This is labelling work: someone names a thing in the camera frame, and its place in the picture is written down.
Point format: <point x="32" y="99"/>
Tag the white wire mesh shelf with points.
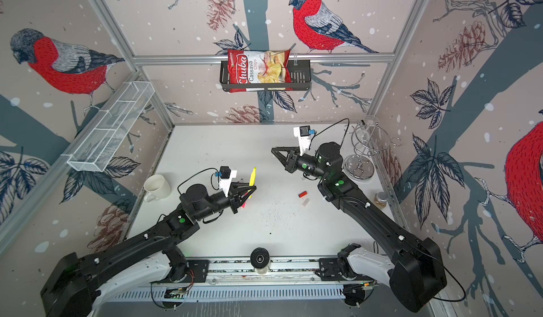
<point x="114" y="123"/>

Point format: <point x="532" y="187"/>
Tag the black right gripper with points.
<point x="292" y="163"/>

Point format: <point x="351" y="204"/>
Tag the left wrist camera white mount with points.
<point x="225" y="177"/>

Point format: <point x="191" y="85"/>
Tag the white ceramic mug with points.
<point x="157" y="188"/>

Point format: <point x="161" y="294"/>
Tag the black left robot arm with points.
<point x="76" y="283"/>

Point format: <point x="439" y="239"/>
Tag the black round knob on rail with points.
<point x="260" y="260"/>

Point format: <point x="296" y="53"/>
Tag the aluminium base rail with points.
<point x="358" y="260"/>

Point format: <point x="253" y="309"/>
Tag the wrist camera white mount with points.
<point x="225" y="177"/>
<point x="304" y="135"/>

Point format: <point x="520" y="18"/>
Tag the yellow highlighter pen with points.
<point x="252" y="177"/>

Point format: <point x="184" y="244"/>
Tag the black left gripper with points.
<point x="235" y="195"/>

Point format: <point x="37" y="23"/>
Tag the glass spice jar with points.
<point x="381" y="200"/>

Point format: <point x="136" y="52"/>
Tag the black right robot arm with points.
<point x="382" y="228"/>

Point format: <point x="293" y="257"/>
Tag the red cassava chips bag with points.
<point x="257" y="67"/>

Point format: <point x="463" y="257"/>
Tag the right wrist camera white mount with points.
<point x="304" y="135"/>

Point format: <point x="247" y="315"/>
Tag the black wire wall basket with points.
<point x="295" y="76"/>

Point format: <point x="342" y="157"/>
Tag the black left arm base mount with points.
<point x="191" y="271"/>

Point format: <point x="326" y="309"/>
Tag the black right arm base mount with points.
<point x="329" y="270"/>

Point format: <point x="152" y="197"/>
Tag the chrome spiral glass holder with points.
<point x="368" y="140"/>

